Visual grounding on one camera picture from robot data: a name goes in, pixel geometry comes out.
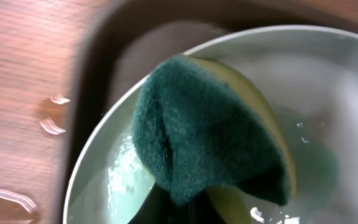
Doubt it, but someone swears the green yellow sponge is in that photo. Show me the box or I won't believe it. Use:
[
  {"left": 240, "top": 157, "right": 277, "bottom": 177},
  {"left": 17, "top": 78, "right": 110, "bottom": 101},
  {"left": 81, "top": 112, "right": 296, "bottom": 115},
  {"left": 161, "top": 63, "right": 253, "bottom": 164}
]
[{"left": 132, "top": 54, "right": 296, "bottom": 220}]

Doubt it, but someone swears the dark brown serving tray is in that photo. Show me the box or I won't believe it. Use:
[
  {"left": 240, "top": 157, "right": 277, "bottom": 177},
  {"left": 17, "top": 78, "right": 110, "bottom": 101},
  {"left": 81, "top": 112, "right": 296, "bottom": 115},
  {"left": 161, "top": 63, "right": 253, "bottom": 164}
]
[{"left": 54, "top": 0, "right": 358, "bottom": 223}]

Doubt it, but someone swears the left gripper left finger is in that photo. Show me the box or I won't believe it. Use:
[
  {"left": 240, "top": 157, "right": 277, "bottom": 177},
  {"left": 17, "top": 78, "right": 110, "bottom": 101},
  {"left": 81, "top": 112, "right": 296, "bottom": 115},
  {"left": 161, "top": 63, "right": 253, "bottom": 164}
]
[{"left": 128, "top": 183, "right": 192, "bottom": 224}]

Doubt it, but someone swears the white plate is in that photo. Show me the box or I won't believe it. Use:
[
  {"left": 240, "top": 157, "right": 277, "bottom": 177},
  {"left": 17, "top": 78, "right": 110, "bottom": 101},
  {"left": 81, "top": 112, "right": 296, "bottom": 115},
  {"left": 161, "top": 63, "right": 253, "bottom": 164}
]
[{"left": 65, "top": 26, "right": 358, "bottom": 223}]

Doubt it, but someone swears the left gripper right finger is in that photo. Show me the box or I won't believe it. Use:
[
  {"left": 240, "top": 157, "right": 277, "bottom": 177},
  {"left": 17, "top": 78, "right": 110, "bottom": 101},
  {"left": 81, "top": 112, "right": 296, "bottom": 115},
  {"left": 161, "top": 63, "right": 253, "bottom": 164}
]
[{"left": 193, "top": 190, "right": 226, "bottom": 224}]

